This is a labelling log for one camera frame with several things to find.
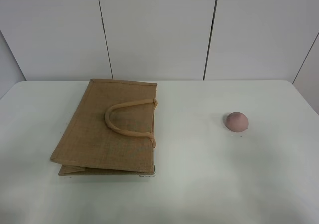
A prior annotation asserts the brown linen tote bag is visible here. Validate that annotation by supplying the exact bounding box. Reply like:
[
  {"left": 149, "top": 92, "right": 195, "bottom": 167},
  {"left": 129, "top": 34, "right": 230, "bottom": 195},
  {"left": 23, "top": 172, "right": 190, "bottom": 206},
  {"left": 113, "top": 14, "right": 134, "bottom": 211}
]
[{"left": 50, "top": 79, "right": 157, "bottom": 176}]

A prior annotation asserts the pink peach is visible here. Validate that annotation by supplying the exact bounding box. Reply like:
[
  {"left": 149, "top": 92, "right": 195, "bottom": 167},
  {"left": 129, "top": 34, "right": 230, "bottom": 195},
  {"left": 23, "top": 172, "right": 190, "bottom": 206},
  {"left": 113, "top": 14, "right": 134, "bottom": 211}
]
[{"left": 223, "top": 112, "right": 249, "bottom": 133}]

